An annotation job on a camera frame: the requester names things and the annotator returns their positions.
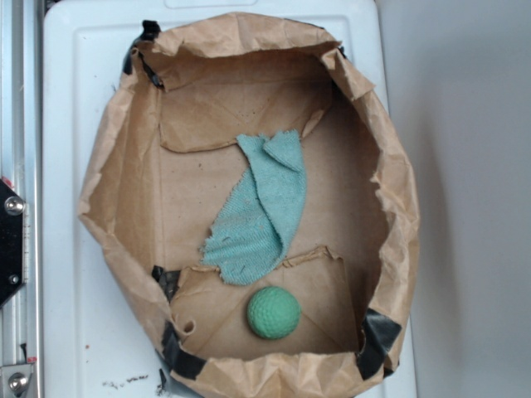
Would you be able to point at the light blue cloth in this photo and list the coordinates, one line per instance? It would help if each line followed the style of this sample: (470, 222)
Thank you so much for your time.
(253, 231)

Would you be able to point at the brown paper bag tray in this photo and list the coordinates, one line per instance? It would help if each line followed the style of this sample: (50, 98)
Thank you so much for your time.
(165, 161)

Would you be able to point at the green dimpled ball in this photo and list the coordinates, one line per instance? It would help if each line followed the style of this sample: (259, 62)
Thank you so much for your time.
(273, 313)

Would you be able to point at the white plastic bin lid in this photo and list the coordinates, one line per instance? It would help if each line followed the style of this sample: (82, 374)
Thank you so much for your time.
(93, 344)

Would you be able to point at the black corner bracket plate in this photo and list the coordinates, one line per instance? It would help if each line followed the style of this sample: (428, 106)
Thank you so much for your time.
(12, 241)

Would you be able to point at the aluminium frame rail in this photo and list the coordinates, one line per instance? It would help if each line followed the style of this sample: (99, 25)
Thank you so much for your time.
(21, 45)

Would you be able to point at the silver bracket with screw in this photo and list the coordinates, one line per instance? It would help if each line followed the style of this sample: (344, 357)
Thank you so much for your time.
(17, 381)

